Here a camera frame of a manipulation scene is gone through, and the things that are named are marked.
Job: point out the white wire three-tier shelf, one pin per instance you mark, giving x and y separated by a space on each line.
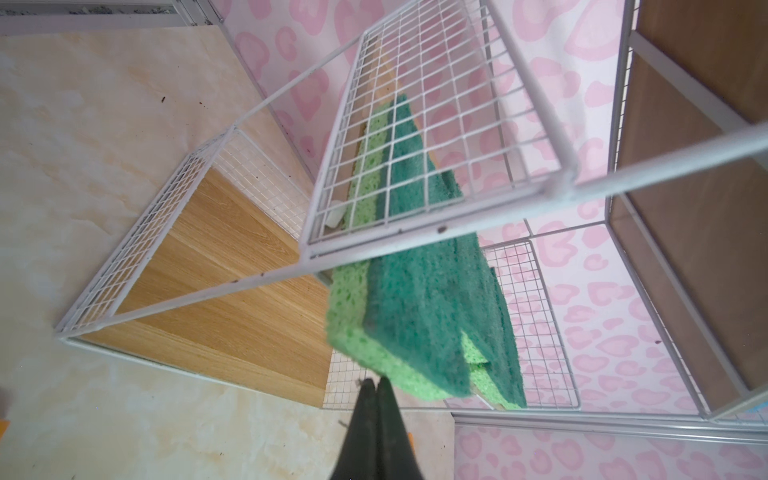
391 61

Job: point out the green scouring pad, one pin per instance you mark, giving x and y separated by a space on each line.
402 315
393 176

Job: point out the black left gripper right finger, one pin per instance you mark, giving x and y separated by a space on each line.
395 456

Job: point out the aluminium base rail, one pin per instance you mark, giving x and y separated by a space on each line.
20 17

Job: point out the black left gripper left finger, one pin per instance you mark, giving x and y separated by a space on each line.
358 455

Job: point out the orange sponge far left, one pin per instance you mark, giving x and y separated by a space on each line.
4 424

